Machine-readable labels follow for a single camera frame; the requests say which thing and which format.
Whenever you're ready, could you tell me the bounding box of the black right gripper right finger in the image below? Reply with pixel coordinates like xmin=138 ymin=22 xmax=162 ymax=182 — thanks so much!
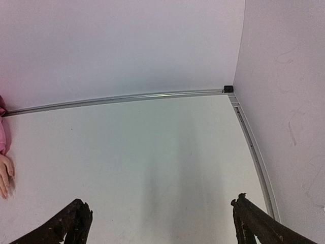
xmin=231 ymin=193 xmax=314 ymax=244

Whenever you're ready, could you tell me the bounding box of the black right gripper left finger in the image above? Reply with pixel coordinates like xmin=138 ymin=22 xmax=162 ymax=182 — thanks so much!
xmin=12 ymin=199 xmax=93 ymax=244

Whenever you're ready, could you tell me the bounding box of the mannequin hand with nails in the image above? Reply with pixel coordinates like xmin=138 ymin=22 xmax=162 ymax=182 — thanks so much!
xmin=0 ymin=155 xmax=15 ymax=199

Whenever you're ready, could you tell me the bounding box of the pink sleeve cloth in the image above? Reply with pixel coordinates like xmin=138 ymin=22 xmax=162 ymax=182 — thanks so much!
xmin=0 ymin=97 xmax=12 ymax=156

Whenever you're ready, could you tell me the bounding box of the aluminium table frame rail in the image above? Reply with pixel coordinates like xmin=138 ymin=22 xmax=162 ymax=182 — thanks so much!
xmin=5 ymin=89 xmax=281 ymax=222

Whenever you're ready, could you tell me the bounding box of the black corner bracket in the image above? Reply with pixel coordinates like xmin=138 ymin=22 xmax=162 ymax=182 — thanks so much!
xmin=223 ymin=85 xmax=234 ymax=93

